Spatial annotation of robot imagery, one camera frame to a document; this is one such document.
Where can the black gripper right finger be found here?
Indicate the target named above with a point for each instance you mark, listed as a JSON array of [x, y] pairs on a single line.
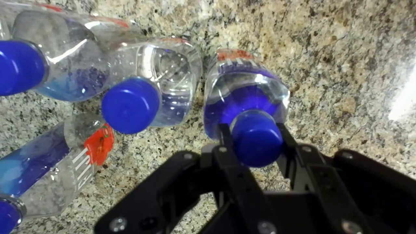
[[347, 190]]

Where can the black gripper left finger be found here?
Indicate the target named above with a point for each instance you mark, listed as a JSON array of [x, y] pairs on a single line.
[[204, 190]]

